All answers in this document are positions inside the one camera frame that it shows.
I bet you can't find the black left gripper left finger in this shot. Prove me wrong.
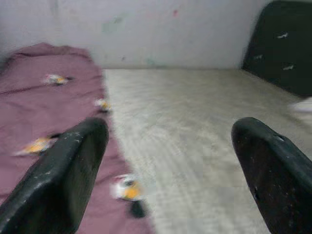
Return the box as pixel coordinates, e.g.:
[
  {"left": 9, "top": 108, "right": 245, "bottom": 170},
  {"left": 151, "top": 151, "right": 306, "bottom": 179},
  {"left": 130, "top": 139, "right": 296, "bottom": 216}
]
[{"left": 0, "top": 117, "right": 109, "bottom": 234}]

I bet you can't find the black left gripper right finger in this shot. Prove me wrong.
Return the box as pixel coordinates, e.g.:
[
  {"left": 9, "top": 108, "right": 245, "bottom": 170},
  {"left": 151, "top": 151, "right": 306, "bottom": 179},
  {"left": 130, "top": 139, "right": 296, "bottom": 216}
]
[{"left": 231, "top": 117, "right": 312, "bottom": 234}]

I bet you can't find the purple cartoon print blanket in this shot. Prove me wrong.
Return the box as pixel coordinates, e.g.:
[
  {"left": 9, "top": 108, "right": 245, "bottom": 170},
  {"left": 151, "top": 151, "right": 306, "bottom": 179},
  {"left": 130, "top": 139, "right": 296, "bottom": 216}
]
[{"left": 0, "top": 42, "right": 156, "bottom": 234}]

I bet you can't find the white quilted mattress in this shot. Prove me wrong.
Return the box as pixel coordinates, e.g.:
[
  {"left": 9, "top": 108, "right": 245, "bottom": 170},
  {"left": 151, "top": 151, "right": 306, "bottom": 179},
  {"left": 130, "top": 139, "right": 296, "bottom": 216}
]
[{"left": 102, "top": 68, "right": 312, "bottom": 234}]

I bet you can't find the black tufted headboard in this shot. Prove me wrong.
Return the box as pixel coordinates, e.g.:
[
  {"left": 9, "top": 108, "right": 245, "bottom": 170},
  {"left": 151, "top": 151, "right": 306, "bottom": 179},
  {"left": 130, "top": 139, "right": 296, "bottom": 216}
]
[{"left": 241, "top": 0, "right": 312, "bottom": 98}]

